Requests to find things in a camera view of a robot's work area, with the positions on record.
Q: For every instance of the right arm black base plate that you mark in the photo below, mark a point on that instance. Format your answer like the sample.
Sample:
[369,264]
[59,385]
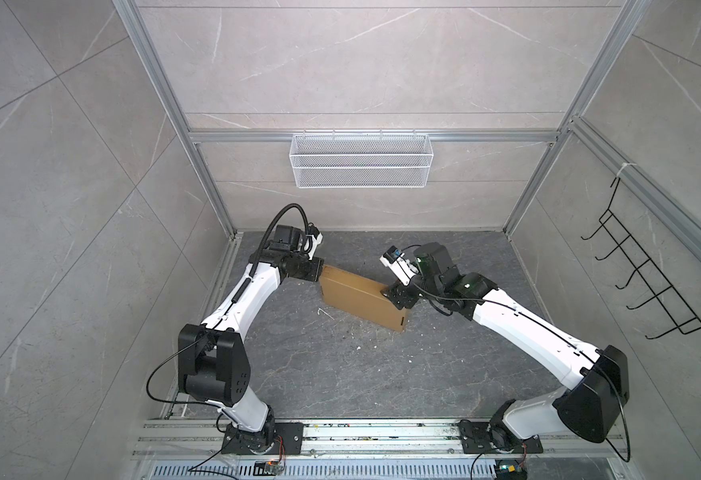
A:
[483,437]

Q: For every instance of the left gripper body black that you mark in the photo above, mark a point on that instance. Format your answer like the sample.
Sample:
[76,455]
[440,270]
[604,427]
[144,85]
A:
[304,268]

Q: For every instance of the aluminium frame post left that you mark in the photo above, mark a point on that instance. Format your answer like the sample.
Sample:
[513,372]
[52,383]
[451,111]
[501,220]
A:
[128,12]

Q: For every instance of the aluminium mounting rail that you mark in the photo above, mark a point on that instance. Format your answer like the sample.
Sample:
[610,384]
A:
[368,449]

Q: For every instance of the black wire hook rack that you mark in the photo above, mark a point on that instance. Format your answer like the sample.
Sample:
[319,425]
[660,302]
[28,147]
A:
[683,318]

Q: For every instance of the white wire mesh basket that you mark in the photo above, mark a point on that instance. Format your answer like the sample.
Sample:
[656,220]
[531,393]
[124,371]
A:
[335,161]

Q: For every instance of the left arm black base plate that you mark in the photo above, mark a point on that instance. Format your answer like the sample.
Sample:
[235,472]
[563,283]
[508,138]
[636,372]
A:
[263,441]

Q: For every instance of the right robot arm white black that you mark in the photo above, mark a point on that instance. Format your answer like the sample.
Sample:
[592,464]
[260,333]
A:
[594,384]

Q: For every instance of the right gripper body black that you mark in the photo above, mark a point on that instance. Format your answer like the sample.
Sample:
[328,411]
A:
[408,294]

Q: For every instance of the brown cardboard box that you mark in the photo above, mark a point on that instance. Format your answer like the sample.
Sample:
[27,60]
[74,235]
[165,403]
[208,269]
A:
[360,297]

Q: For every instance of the aluminium frame post right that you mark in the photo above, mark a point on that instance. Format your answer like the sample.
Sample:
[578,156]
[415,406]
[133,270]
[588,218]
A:
[629,16]

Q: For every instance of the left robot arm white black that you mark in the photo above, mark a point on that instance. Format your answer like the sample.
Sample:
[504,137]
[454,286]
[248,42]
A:
[213,366]

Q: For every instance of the aluminium frame post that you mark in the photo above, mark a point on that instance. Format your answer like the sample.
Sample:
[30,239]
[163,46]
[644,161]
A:
[629,16]
[128,12]

